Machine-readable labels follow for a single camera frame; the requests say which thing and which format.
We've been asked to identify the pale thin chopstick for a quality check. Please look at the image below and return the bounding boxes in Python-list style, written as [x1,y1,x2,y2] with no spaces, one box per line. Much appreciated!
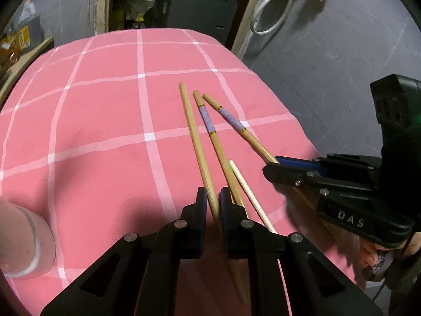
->
[229,160,277,233]

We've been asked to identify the purple banded chopstick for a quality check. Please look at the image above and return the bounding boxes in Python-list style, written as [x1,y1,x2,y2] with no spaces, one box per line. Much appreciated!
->
[202,93,333,234]
[193,90,246,210]

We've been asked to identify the plain bamboo chopstick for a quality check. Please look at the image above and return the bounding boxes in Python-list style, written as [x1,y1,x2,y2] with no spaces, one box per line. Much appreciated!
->
[179,82,250,305]

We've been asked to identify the person right hand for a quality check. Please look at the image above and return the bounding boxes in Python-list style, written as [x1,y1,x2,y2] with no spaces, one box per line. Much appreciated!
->
[360,232,420,281]

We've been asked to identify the white perforated utensil basket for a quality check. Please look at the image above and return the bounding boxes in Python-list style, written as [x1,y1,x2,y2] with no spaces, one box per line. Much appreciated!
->
[1,199,56,279]

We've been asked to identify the pink checked tablecloth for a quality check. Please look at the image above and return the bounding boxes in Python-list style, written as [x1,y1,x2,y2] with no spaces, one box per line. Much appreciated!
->
[0,27,366,316]

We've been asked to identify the black cabinet behind door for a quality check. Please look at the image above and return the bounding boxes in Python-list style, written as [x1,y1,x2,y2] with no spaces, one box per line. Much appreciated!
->
[153,0,237,44]

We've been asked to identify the brown snack bag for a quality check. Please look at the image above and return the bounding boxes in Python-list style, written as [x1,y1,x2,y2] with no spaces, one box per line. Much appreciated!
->
[0,38,19,76]

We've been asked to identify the large vinegar jug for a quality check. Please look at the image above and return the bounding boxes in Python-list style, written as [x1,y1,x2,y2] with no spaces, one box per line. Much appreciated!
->
[16,0,43,53]

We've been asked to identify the black camera box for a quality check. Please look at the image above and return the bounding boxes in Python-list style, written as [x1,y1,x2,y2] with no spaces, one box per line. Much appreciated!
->
[370,73,420,184]

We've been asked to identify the wooden door frame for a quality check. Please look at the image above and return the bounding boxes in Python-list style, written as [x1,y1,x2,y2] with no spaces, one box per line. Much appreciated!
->
[94,0,260,58]

